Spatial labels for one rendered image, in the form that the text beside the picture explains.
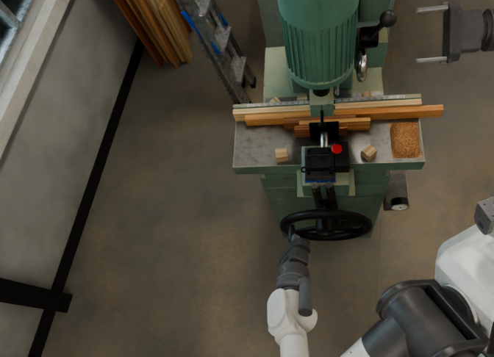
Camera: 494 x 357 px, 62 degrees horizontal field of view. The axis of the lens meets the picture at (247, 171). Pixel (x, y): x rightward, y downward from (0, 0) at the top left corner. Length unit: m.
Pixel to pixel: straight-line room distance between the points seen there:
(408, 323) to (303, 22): 0.61
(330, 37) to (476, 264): 0.53
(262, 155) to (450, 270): 0.74
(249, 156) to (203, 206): 1.01
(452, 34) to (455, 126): 1.52
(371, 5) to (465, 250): 0.72
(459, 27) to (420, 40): 1.80
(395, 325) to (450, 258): 0.16
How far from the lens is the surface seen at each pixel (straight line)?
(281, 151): 1.32
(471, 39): 1.04
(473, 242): 0.86
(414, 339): 0.77
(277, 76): 1.65
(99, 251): 2.50
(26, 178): 2.21
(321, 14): 0.91
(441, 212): 2.29
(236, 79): 2.35
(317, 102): 1.25
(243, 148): 1.39
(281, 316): 1.03
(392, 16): 0.93
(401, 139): 1.36
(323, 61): 1.02
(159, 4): 2.62
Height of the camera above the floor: 2.12
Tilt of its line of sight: 64 degrees down
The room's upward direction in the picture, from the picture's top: 24 degrees counter-clockwise
